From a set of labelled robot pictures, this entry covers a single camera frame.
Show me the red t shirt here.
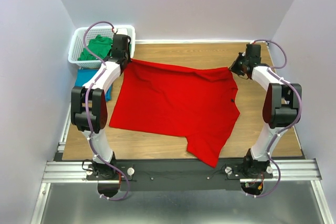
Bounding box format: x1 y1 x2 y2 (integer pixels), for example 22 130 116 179
109 60 240 167

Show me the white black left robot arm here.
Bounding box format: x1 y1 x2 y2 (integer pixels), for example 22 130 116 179
70 34 131 180

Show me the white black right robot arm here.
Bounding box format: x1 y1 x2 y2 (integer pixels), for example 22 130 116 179
229 40 302 178

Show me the green crumpled t shirt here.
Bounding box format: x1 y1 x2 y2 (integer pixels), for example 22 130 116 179
78 35 113 61

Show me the blue folded t shirt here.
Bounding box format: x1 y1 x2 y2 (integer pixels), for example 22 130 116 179
75 69 113 102

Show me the white plastic laundry basket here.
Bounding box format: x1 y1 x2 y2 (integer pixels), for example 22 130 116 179
68 25 135 69

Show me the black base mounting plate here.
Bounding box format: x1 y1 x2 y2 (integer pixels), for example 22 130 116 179
82 158 273 196

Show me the white table edge rail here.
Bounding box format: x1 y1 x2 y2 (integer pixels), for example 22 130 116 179
135 39 271 45

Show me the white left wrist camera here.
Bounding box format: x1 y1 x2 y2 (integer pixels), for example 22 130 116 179
117 28 128 35

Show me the aluminium frame rail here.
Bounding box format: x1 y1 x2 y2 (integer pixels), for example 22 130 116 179
42 159 322 183

